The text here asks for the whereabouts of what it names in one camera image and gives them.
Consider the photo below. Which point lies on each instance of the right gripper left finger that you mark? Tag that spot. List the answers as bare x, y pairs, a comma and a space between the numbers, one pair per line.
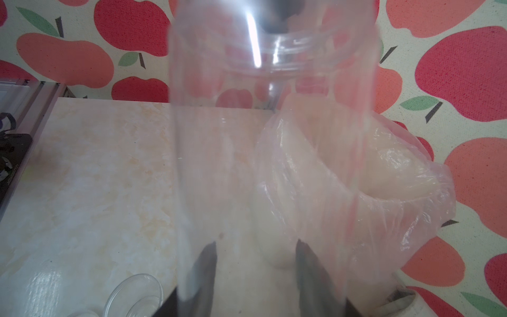
196, 296

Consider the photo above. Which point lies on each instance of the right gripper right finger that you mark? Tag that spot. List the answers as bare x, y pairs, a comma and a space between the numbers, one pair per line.
317, 294

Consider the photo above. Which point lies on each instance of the clear tea jar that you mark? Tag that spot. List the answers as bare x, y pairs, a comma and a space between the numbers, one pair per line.
271, 103

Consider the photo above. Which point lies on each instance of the white trash bin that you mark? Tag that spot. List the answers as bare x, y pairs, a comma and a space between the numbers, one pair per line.
402, 201

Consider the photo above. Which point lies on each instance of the clear plastic bin liner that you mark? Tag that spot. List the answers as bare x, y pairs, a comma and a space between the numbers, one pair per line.
354, 186

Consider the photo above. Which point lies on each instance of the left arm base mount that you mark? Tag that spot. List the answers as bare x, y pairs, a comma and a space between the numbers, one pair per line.
14, 148

